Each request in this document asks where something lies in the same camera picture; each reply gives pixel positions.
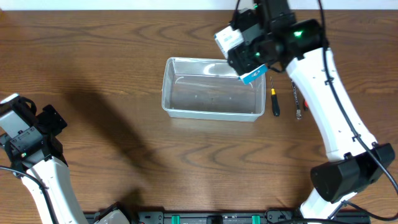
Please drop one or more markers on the silver wrench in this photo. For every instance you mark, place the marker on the silver wrench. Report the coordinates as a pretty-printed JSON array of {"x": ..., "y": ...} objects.
[{"x": 298, "y": 110}]

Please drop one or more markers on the white blue cardboard box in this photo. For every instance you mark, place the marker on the white blue cardboard box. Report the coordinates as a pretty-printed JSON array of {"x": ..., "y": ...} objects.
[{"x": 228, "y": 38}]

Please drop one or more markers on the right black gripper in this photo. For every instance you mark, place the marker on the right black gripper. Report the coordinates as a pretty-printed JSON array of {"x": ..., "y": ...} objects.
[{"x": 240, "y": 61}]

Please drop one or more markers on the black yellow screwdriver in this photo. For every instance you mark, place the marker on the black yellow screwdriver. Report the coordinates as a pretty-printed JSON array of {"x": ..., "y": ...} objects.
[{"x": 274, "y": 100}]

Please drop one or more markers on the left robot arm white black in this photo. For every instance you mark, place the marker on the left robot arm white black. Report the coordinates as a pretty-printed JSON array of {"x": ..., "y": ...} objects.
[{"x": 36, "y": 157}]

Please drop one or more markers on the clear plastic container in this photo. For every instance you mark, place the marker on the clear plastic container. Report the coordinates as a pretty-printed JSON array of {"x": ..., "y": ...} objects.
[{"x": 202, "y": 88}]

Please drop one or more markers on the black mounting rail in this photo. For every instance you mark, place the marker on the black mounting rail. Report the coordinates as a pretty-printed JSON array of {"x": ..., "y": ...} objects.
[{"x": 268, "y": 217}]

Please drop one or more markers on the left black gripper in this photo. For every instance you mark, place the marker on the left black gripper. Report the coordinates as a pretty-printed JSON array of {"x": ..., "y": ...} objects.
[{"x": 50, "y": 121}]

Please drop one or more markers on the red handled pliers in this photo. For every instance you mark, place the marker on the red handled pliers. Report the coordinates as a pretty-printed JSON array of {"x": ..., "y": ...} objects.
[{"x": 305, "y": 106}]

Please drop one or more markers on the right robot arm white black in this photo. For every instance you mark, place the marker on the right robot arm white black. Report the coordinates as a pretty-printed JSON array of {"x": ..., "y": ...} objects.
[{"x": 272, "y": 34}]

